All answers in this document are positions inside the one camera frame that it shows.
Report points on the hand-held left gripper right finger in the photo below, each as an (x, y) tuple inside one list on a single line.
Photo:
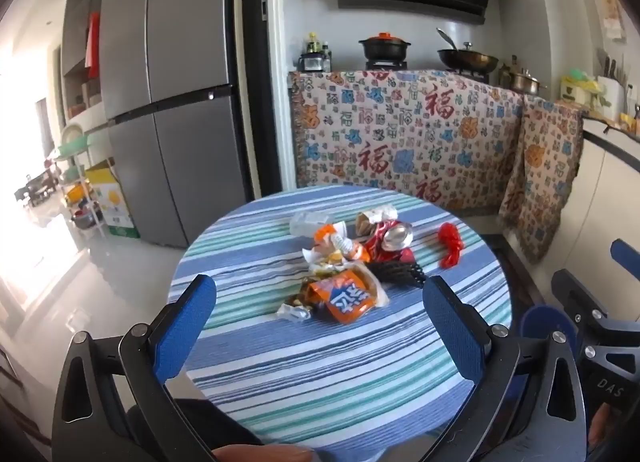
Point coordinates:
[(452, 327)]

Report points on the blue trash bin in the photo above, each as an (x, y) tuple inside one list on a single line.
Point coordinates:
[(542, 322)]

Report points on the black gas stove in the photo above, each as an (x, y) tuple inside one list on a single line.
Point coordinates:
[(385, 65)]

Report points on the red hanging cloth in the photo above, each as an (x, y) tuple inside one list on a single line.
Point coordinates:
[(93, 45)]

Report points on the dark sauce bottle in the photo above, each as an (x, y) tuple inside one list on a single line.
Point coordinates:
[(326, 51)]

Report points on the clear plastic box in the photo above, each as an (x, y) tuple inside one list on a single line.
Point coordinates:
[(309, 223)]

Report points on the person's bare leg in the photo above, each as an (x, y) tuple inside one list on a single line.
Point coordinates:
[(260, 455)]

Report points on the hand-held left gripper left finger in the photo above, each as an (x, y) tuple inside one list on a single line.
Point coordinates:
[(185, 327)]

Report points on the floral paper packet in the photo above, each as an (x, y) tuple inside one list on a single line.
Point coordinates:
[(372, 217)]

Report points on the wok with lid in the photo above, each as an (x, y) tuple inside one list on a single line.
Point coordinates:
[(470, 60)]

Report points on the yellow cap bottle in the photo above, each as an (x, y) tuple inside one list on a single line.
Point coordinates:
[(313, 45)]

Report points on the yellow green cardboard box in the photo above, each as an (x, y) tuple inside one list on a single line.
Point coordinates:
[(112, 202)]

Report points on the person's right hand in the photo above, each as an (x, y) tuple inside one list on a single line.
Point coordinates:
[(599, 424)]

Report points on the grey refrigerator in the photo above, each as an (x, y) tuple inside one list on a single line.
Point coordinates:
[(170, 67)]

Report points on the orange white snack packet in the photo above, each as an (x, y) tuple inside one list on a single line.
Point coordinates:
[(334, 241)]

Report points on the crumpled silver wrapper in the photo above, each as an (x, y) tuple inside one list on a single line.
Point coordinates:
[(294, 312)]

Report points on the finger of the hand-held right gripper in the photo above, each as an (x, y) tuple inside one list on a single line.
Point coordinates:
[(580, 299), (627, 252)]

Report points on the striped tablecloth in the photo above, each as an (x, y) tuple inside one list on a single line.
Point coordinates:
[(300, 382)]

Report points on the black ribbed plastic piece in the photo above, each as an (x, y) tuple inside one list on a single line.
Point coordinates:
[(400, 274)]

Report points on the metal ladle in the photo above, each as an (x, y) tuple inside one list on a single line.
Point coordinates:
[(445, 38)]

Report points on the white storage rack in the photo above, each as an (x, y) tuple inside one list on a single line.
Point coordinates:
[(100, 222)]

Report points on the steel pot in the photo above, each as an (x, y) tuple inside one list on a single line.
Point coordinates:
[(524, 82)]

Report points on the large printed cloth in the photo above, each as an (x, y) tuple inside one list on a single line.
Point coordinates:
[(400, 142)]

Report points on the green and white storage box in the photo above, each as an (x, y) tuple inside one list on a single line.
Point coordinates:
[(575, 90)]

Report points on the red silver foil wrapper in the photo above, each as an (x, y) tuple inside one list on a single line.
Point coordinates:
[(392, 242)]

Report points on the small printed cloth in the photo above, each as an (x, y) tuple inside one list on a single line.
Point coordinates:
[(542, 167)]

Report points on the red plastic bag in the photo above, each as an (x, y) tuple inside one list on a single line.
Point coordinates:
[(450, 242)]

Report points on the green plastic basin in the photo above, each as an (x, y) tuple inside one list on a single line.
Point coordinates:
[(75, 147)]

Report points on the paper wall hanging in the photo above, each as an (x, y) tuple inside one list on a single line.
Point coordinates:
[(614, 17)]

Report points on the black pot with orange lid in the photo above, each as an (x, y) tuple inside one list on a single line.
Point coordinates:
[(384, 46)]

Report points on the black condiment holder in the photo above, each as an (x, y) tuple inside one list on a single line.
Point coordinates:
[(312, 63)]

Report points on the large orange snack packet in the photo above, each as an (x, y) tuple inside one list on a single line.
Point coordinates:
[(345, 299)]

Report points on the white knife holder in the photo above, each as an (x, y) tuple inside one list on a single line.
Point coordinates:
[(610, 92)]

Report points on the white kitchen cabinet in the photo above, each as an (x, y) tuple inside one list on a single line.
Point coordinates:
[(600, 192)]

